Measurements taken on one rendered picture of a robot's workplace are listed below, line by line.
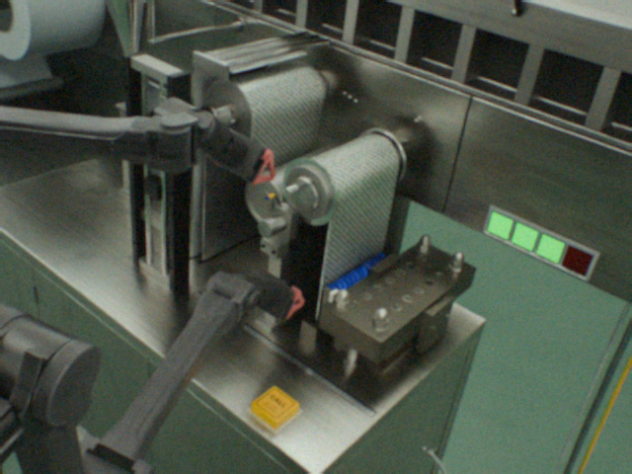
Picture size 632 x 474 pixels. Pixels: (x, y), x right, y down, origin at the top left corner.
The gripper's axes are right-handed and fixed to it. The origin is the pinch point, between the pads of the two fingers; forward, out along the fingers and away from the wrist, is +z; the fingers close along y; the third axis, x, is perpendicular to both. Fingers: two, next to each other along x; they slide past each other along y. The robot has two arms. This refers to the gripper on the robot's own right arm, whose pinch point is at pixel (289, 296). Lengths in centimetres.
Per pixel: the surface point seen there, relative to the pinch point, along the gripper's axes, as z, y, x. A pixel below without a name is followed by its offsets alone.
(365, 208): 12.6, 0.5, 23.0
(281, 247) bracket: -0.2, -6.9, 8.1
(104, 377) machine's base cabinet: 10, -45, -46
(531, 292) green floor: 227, -6, 17
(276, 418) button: -6.3, 12.8, -20.4
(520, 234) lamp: 29, 29, 33
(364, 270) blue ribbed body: 20.4, 3.2, 10.1
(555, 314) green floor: 221, 10, 13
